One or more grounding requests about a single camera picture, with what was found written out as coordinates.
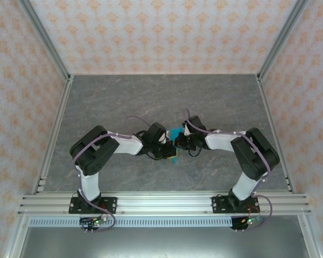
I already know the blue cloth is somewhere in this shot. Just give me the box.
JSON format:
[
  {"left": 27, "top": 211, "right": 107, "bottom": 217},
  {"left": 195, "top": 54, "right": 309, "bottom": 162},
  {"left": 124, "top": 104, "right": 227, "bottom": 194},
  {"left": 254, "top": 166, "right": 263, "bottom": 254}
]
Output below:
[{"left": 167, "top": 127, "right": 186, "bottom": 166}]

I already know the grey metal sheet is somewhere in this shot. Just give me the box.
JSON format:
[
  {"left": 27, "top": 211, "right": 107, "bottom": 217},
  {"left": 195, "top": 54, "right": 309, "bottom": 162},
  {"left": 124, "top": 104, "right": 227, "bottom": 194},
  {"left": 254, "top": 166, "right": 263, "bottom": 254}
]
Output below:
[{"left": 18, "top": 226, "right": 311, "bottom": 258}]

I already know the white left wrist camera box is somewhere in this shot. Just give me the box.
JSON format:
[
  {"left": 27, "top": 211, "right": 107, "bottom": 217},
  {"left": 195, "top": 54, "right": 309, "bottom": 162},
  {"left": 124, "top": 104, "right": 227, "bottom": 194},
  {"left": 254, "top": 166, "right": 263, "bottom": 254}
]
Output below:
[{"left": 158, "top": 131, "right": 170, "bottom": 145}]

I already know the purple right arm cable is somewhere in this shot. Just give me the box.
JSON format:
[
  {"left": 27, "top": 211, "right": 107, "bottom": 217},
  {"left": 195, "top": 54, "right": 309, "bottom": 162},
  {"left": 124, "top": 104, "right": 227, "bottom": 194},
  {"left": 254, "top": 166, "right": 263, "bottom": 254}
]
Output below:
[{"left": 183, "top": 108, "right": 273, "bottom": 232}]

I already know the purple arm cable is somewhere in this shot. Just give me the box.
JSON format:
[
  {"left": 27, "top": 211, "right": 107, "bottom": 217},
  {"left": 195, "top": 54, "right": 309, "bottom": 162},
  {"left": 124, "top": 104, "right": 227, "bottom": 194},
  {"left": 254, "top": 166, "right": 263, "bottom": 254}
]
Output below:
[
  {"left": 183, "top": 108, "right": 273, "bottom": 232},
  {"left": 73, "top": 116, "right": 117, "bottom": 233}
]

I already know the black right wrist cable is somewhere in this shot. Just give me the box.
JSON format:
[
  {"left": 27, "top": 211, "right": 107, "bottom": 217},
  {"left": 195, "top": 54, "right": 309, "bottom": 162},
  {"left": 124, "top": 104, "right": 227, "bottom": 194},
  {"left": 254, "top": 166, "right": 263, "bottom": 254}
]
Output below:
[{"left": 187, "top": 146, "right": 203, "bottom": 159}]

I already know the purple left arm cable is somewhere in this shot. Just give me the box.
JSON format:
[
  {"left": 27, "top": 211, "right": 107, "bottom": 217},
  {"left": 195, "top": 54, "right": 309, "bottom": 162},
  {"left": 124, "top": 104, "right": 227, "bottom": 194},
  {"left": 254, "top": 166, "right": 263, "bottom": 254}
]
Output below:
[{"left": 73, "top": 116, "right": 117, "bottom": 233}]

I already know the aluminium mounting rail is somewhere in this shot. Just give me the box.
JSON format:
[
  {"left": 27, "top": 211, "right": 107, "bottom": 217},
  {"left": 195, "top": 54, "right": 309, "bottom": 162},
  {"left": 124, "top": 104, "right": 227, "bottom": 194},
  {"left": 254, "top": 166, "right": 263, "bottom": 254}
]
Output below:
[{"left": 17, "top": 191, "right": 313, "bottom": 217}]

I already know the grey slotted cable duct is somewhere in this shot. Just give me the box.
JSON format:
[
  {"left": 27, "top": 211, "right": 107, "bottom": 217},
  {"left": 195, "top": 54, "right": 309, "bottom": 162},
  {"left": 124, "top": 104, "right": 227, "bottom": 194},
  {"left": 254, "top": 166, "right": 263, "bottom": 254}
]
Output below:
[{"left": 29, "top": 217, "right": 234, "bottom": 228}]

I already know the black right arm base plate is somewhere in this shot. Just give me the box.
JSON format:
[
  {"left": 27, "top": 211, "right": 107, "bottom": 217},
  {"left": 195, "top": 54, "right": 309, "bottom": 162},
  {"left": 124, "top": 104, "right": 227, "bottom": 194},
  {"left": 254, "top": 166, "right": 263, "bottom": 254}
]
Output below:
[{"left": 211, "top": 195, "right": 261, "bottom": 215}]

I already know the aluminium table side rail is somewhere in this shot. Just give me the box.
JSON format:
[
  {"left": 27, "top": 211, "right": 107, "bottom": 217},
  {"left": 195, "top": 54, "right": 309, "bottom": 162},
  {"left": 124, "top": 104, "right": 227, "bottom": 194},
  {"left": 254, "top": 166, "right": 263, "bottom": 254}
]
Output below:
[
  {"left": 30, "top": 75, "right": 74, "bottom": 196},
  {"left": 255, "top": 74, "right": 297, "bottom": 195}
]

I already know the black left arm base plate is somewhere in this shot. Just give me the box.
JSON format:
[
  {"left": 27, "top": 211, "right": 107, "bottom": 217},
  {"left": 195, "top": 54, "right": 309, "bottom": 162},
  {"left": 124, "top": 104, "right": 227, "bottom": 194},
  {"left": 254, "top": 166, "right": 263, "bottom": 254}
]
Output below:
[{"left": 68, "top": 196, "right": 118, "bottom": 215}]

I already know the aluminium frame post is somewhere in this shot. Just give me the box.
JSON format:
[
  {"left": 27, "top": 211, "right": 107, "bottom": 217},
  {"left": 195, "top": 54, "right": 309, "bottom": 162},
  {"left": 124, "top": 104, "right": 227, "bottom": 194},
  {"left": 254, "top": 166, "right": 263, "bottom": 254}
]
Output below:
[
  {"left": 256, "top": 0, "right": 312, "bottom": 82},
  {"left": 17, "top": 0, "right": 72, "bottom": 82}
]

